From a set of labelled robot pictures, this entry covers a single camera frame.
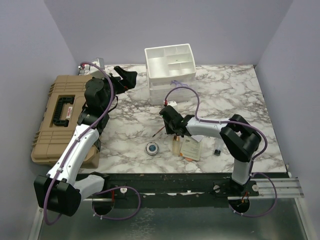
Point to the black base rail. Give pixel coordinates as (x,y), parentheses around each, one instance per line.
(108,191)

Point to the eyeshadow palette plastic sleeve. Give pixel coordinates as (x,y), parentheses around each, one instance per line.
(198,138)

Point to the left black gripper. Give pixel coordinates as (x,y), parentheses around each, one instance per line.
(129,78)

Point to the round blue lid jar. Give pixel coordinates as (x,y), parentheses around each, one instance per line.
(152,148)

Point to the purple eyelash curler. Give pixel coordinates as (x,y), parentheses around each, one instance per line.
(179,85)

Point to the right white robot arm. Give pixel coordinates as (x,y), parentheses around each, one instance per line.
(241,139)

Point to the cream sachet with barcode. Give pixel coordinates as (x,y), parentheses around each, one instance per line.
(191,149)

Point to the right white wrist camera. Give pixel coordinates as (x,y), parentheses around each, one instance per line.
(172,104)

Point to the frosted gold cap bottle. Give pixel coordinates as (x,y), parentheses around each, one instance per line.
(176,147)

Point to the aluminium rail frame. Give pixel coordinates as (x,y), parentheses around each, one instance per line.
(275,214)

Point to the tan hard tool case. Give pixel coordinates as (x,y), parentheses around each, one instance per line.
(63,114)

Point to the clear vial black cap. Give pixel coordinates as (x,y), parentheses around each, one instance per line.
(218,147)

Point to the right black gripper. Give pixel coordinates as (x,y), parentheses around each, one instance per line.
(168,130)

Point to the white makeup organizer with drawers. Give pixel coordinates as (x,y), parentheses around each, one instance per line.
(165,64)

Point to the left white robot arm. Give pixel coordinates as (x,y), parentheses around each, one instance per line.
(72,155)

